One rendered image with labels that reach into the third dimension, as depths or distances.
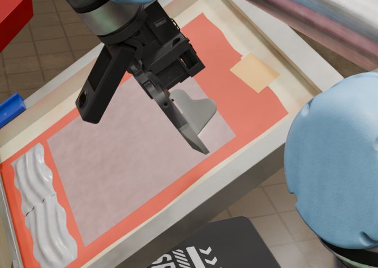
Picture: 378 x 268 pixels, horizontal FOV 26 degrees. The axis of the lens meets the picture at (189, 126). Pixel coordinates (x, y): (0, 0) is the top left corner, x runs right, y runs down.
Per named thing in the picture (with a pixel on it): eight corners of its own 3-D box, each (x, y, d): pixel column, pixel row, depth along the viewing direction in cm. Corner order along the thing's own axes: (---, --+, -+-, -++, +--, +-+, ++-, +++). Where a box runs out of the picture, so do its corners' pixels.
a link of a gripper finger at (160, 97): (186, 122, 102) (144, 66, 102) (176, 130, 102) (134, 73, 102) (188, 122, 107) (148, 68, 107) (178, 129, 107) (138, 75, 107)
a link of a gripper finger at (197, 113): (237, 132, 104) (194, 74, 104) (199, 160, 104) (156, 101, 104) (237, 132, 107) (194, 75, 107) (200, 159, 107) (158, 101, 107)
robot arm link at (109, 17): (80, 22, 96) (66, -4, 102) (102, 49, 98) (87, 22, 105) (131, -17, 95) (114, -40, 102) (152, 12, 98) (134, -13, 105)
